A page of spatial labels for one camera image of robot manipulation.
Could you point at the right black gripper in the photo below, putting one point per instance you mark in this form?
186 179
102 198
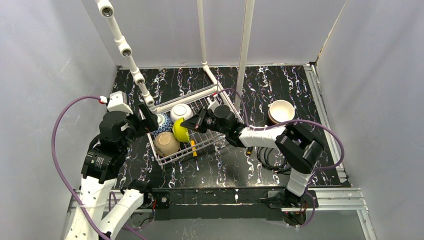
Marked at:
202 119

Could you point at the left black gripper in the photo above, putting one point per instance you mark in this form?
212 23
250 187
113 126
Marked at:
140 120

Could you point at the red patterned blue bowl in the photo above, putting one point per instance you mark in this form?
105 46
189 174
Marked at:
164 125

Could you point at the yellow green bowl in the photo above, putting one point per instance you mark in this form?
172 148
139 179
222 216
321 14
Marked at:
180 133

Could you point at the grey white bowl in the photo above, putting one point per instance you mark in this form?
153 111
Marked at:
179 111

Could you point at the white bowl brown rim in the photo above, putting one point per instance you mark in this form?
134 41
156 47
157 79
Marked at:
166 144

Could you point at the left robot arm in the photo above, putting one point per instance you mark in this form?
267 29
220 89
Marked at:
104 158

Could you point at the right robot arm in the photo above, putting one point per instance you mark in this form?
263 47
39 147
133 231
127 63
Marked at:
299 146

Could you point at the cream white bowl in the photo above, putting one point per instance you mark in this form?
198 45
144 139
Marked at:
281 110

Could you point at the white vertical pole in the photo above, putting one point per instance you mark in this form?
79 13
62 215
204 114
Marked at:
245 42

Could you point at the white wire dish rack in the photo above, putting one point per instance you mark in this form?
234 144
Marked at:
196 100

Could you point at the yellow handled screwdriver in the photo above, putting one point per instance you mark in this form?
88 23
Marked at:
194 153

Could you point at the black orange handled screwdriver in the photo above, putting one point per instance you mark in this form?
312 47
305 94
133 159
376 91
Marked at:
248 151

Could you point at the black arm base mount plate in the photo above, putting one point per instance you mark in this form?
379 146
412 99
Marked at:
269 203

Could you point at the white pvc pipe frame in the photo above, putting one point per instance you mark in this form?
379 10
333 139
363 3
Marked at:
107 11

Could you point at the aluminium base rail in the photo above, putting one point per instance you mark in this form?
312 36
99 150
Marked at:
343 199

